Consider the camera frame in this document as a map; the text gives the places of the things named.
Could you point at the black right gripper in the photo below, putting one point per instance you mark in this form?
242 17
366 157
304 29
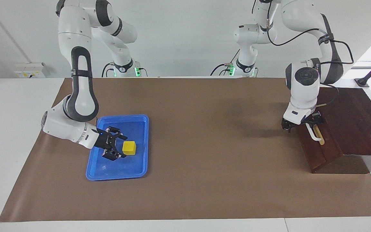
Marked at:
104 140

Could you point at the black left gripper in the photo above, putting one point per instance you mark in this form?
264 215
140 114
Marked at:
301 125

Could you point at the yellow block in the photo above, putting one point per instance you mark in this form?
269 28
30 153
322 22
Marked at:
129 148

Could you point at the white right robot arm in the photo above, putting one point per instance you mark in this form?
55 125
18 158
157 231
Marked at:
79 96

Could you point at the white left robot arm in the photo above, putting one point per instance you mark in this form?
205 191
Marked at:
304 90

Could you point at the blue plastic tray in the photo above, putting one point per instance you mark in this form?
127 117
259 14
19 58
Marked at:
118 169

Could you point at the dark wooden cabinet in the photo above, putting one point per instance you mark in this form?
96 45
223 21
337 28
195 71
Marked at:
359 122

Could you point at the brown table mat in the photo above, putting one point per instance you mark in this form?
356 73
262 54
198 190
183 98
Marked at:
204 161

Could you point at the white wall socket box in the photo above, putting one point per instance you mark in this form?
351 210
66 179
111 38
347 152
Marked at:
31 71

